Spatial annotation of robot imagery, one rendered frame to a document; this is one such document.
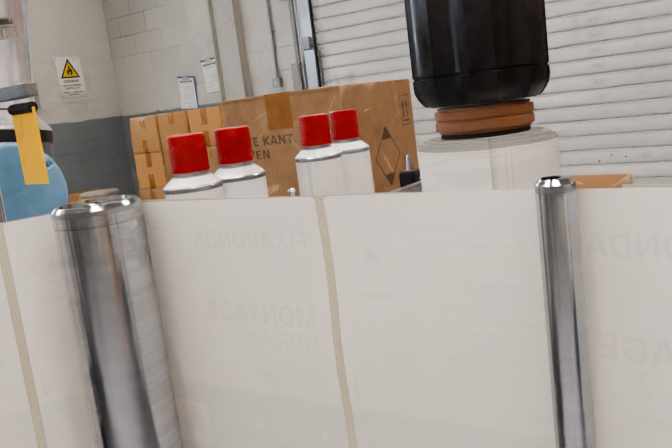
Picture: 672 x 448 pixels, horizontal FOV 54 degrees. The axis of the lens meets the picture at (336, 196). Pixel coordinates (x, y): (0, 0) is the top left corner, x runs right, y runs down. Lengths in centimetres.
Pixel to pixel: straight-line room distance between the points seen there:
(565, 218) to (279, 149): 94
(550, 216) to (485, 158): 18
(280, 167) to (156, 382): 84
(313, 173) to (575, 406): 52
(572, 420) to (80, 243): 20
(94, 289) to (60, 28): 697
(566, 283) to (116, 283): 18
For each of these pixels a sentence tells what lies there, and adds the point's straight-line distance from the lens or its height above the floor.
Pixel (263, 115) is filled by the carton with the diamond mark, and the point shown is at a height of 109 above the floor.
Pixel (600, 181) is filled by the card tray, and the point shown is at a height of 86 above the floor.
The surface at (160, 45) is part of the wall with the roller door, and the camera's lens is 697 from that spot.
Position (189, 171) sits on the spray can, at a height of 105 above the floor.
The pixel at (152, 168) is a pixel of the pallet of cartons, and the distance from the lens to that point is 471.
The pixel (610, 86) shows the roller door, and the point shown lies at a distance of 469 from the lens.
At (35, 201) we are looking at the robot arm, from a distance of 75.
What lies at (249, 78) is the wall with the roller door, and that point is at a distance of 618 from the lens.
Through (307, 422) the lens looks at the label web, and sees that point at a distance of 29.
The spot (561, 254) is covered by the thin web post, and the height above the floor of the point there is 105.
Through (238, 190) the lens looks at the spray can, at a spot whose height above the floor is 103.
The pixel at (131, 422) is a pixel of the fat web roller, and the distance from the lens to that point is 31.
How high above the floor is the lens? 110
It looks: 8 degrees down
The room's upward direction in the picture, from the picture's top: 7 degrees counter-clockwise
